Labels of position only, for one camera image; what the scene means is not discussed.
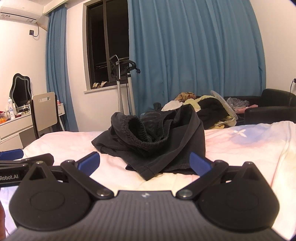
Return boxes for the black framed vanity mirror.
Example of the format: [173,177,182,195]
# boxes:
[9,73,33,107]

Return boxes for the white air conditioner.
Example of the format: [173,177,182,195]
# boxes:
[0,0,44,24]

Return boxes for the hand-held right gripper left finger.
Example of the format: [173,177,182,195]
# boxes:
[29,152,114,199]

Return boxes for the pile of mixed clothes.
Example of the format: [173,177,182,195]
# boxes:
[153,91,238,130]

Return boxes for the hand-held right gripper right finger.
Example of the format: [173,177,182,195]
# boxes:
[176,152,269,200]

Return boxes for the white cosmetic bottle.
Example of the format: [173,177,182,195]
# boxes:
[7,98,16,120]

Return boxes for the clear plastic lid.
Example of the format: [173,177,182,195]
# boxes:
[210,90,238,120]

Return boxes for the beige backed chair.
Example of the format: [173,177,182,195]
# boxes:
[29,92,64,140]

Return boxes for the clear plastic bag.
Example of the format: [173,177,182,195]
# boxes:
[226,97,250,110]

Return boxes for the black shorts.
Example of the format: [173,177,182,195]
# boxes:
[91,104,206,181]

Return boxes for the dark framed window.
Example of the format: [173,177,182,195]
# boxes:
[83,0,130,93]

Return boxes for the black leather sofa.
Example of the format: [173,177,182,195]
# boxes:
[223,88,296,127]

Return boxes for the white vanity desk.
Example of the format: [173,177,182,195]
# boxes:
[0,103,65,149]

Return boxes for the wide blue curtain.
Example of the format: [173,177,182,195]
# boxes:
[127,0,267,117]

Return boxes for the narrow blue curtain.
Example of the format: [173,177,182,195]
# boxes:
[45,5,79,133]

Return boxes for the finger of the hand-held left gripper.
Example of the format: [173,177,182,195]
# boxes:
[0,149,24,161]
[0,153,54,172]

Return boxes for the beige cloth on sill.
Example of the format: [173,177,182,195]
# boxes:
[92,81,108,90]

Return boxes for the garment steamer stand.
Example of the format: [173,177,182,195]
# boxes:
[108,54,141,114]

